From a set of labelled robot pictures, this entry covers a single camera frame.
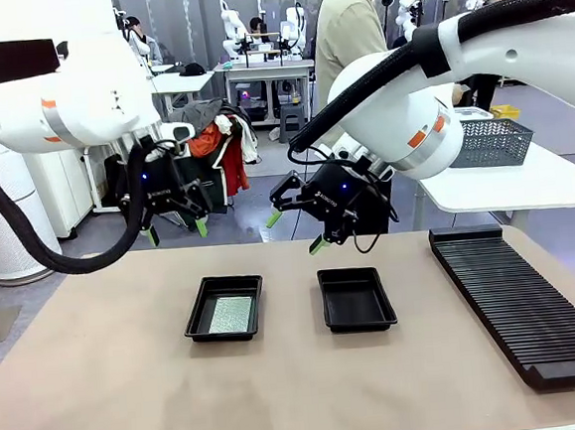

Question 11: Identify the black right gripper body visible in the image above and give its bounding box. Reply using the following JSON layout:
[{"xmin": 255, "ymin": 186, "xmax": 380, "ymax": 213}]
[{"xmin": 301, "ymin": 158, "xmax": 395, "ymax": 248}]

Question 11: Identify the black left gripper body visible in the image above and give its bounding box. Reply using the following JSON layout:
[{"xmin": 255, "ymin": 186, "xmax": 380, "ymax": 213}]
[{"xmin": 138, "ymin": 135, "xmax": 188, "ymax": 216}]

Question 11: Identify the black ESD tray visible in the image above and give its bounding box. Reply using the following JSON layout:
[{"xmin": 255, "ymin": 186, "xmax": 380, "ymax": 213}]
[
  {"xmin": 180, "ymin": 272, "xmax": 268, "ymax": 347},
  {"xmin": 316, "ymin": 263, "xmax": 400, "ymax": 337}
]

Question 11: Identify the black backpack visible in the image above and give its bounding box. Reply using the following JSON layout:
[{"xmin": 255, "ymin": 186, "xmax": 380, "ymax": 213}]
[{"xmin": 101, "ymin": 152, "xmax": 133, "ymax": 211}]

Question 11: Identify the orange red jacket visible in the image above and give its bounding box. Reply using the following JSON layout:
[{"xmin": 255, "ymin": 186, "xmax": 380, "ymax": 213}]
[{"xmin": 188, "ymin": 123, "xmax": 251, "ymax": 200}]

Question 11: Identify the white garment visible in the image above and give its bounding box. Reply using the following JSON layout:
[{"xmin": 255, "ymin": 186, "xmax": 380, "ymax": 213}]
[{"xmin": 214, "ymin": 110, "xmax": 260, "ymax": 167}]

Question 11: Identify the grey step stool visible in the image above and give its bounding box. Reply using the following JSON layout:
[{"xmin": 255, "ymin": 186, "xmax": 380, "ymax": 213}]
[{"xmin": 276, "ymin": 102, "xmax": 308, "ymax": 145}]

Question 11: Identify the small wooden side table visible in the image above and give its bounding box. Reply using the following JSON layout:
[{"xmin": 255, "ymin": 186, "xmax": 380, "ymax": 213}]
[{"xmin": 80, "ymin": 140, "xmax": 142, "ymax": 216}]

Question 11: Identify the grey hoodie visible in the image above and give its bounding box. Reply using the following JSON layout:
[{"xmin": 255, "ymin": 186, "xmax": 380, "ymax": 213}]
[{"xmin": 166, "ymin": 97, "xmax": 227, "ymax": 139}]

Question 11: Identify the white desk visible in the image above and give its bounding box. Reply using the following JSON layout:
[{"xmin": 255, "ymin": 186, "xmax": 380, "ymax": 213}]
[{"xmin": 149, "ymin": 69, "xmax": 218, "ymax": 122}]

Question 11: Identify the black cap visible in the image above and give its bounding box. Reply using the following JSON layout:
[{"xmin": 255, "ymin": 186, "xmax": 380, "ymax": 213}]
[{"xmin": 178, "ymin": 61, "xmax": 207, "ymax": 79}]

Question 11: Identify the white framed workbench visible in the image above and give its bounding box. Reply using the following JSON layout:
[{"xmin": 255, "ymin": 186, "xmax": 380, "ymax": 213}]
[{"xmin": 213, "ymin": 53, "xmax": 321, "ymax": 132}]

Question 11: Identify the person in cap grey jacket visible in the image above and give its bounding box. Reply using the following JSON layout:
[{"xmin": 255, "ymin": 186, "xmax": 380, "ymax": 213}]
[{"xmin": 121, "ymin": 13, "xmax": 165, "ymax": 70}]

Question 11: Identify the white cylindrical air purifier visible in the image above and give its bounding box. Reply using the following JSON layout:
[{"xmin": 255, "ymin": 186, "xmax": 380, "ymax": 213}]
[{"xmin": 0, "ymin": 133, "xmax": 68, "ymax": 287}]

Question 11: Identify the white shallow bin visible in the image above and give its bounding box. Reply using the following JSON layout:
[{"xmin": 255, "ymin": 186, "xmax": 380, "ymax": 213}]
[{"xmin": 456, "ymin": 104, "xmax": 496, "ymax": 123}]

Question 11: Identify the person in beige shirt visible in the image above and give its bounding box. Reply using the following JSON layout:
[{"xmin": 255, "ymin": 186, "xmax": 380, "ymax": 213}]
[{"xmin": 309, "ymin": 0, "xmax": 398, "ymax": 149}]

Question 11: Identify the person with headphones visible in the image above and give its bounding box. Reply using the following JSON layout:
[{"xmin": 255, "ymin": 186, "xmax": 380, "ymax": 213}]
[{"xmin": 249, "ymin": 14, "xmax": 274, "ymax": 38}]

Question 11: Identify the grey plastic basket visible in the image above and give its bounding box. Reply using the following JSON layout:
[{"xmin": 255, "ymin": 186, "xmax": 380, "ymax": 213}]
[{"xmin": 447, "ymin": 114, "xmax": 537, "ymax": 171}]

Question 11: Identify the white rounded work table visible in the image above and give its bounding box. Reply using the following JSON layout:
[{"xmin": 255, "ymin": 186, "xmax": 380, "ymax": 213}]
[{"xmin": 411, "ymin": 101, "xmax": 575, "ymax": 238}]

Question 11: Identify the yellow plastic bin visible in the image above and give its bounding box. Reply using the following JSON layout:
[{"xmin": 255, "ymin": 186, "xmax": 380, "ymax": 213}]
[{"xmin": 489, "ymin": 103, "xmax": 523, "ymax": 123}]

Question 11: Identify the black slotted board rack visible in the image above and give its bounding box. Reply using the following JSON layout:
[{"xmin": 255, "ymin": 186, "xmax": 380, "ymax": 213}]
[{"xmin": 427, "ymin": 216, "xmax": 575, "ymax": 401}]

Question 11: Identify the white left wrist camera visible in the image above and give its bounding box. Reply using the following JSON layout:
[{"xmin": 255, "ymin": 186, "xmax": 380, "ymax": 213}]
[{"xmin": 158, "ymin": 119, "xmax": 199, "ymax": 146}]

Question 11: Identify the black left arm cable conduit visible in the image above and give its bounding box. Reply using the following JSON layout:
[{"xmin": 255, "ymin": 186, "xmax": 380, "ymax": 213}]
[{"xmin": 0, "ymin": 126, "xmax": 156, "ymax": 282}]

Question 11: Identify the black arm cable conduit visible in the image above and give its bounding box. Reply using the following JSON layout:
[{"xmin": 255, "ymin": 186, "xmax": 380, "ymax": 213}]
[
  {"xmin": 278, "ymin": 0, "xmax": 575, "ymax": 155},
  {"xmin": 0, "ymin": 126, "xmax": 156, "ymax": 282}
]

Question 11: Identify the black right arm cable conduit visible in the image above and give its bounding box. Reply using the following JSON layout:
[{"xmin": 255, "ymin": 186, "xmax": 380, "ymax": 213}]
[{"xmin": 278, "ymin": 0, "xmax": 575, "ymax": 155}]

